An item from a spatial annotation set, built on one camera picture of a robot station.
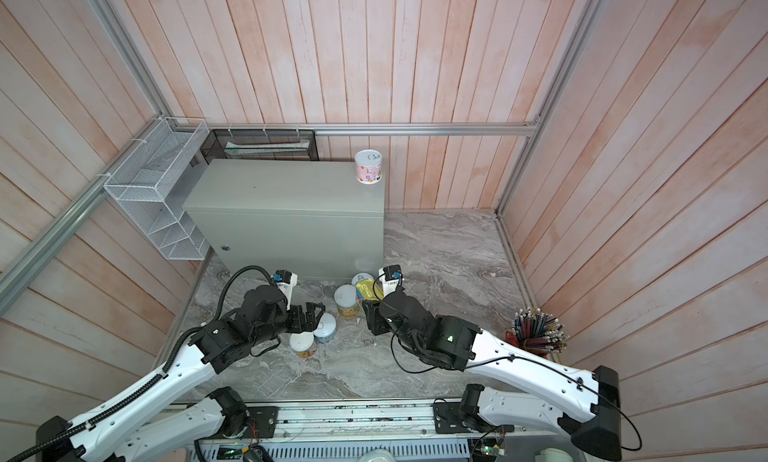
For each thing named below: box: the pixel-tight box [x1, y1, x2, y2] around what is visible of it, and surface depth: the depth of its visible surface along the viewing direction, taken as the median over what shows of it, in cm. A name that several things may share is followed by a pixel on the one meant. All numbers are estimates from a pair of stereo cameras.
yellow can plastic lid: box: [334, 284, 361, 318], surface depth 90 cm
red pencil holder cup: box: [506, 306, 569, 356], surface depth 76 cm
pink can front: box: [354, 149, 383, 185], surface depth 80 cm
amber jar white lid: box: [289, 331, 315, 360], surface depth 81 cm
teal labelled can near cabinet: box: [351, 272, 374, 283], surface depth 97 cm
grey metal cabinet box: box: [183, 160, 385, 277], surface depth 83 cm
